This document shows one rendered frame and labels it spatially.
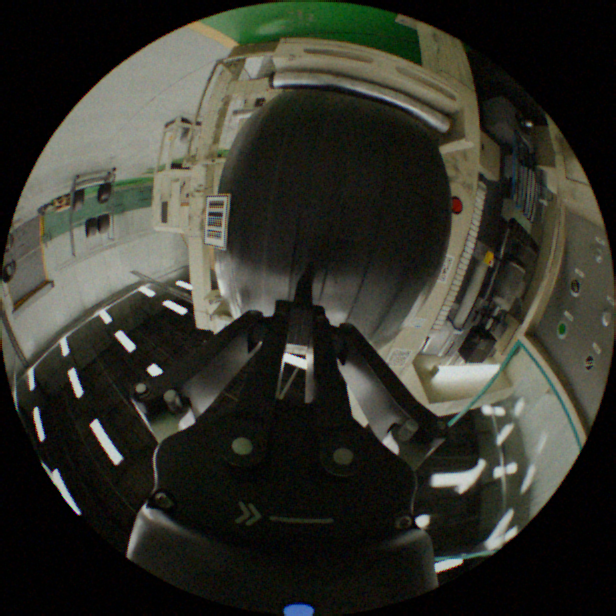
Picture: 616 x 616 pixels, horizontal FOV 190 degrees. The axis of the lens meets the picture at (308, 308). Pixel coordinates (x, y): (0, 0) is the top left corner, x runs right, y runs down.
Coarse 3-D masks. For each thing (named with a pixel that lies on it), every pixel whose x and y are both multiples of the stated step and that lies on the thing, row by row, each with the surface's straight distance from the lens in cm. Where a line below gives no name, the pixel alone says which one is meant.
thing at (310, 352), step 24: (312, 336) 11; (312, 360) 10; (336, 360) 10; (312, 384) 8; (336, 384) 8; (336, 408) 7; (336, 432) 6; (336, 456) 5; (360, 456) 6; (336, 480) 6
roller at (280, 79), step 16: (272, 80) 42; (288, 80) 42; (304, 80) 41; (320, 80) 41; (336, 80) 41; (352, 80) 42; (368, 96) 41; (384, 96) 42; (400, 96) 43; (416, 112) 43; (432, 112) 45; (448, 128) 46
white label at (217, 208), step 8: (208, 200) 24; (216, 200) 23; (224, 200) 22; (208, 208) 24; (216, 208) 23; (224, 208) 22; (208, 216) 24; (216, 216) 23; (224, 216) 22; (208, 224) 24; (216, 224) 23; (224, 224) 22; (208, 232) 24; (216, 232) 23; (224, 232) 22; (208, 240) 24; (216, 240) 23; (224, 240) 22; (224, 248) 22
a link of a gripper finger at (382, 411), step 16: (352, 336) 12; (352, 352) 12; (368, 352) 11; (352, 368) 12; (368, 368) 10; (384, 368) 10; (352, 384) 12; (368, 384) 10; (384, 384) 9; (400, 384) 10; (368, 400) 10; (384, 400) 9; (400, 400) 9; (416, 400) 9; (368, 416) 11; (384, 416) 9; (400, 416) 9; (416, 416) 9; (432, 416) 9; (384, 432) 10; (416, 432) 9; (432, 432) 9; (448, 432) 9
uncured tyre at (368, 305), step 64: (256, 128) 24; (320, 128) 23; (384, 128) 26; (256, 192) 20; (320, 192) 19; (384, 192) 20; (448, 192) 27; (256, 256) 20; (320, 256) 19; (384, 256) 20; (384, 320) 25
